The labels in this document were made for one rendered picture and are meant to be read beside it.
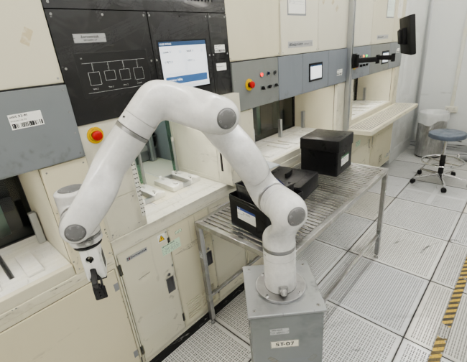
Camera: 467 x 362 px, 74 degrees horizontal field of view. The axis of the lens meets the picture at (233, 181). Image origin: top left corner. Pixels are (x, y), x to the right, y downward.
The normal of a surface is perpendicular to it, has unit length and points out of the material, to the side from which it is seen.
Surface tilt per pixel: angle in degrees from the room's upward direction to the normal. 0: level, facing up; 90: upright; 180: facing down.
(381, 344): 0
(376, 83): 90
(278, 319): 90
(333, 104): 90
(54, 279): 90
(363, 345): 0
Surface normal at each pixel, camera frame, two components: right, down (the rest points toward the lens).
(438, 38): -0.68, 0.33
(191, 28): 0.73, 0.20
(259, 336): 0.04, 0.38
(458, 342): -0.09, -0.92
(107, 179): 0.68, -0.38
